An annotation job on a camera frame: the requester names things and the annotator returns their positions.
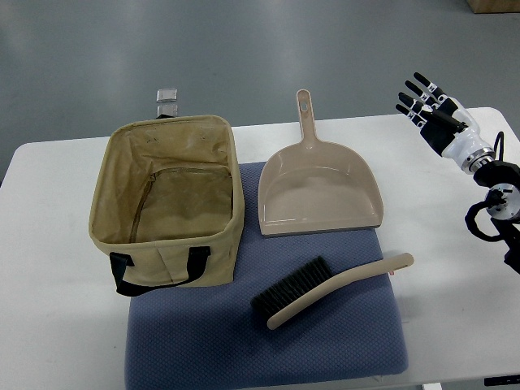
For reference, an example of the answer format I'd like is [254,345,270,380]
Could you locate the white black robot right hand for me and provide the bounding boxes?
[396,72,496,175]

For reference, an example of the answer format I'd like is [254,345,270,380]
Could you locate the beige hand broom black bristles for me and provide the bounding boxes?
[250,253,414,330]

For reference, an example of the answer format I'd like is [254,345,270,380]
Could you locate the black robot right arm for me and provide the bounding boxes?
[465,132,519,272]

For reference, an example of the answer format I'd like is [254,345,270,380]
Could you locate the cardboard box corner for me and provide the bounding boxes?
[466,0,520,14]

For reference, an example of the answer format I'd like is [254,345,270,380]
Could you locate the beige plastic dustpan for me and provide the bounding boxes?
[258,89,384,236]

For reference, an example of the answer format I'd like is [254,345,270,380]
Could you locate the blue grey cushion mat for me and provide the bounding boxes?
[125,162,408,389]

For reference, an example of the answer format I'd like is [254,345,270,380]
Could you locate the black table control panel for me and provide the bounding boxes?
[483,375,520,387]

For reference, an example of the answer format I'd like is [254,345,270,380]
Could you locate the lower metal floor plate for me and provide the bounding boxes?
[157,103,178,118]

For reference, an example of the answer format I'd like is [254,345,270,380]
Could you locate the yellow fabric bag black handles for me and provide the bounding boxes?
[89,115,245,297]

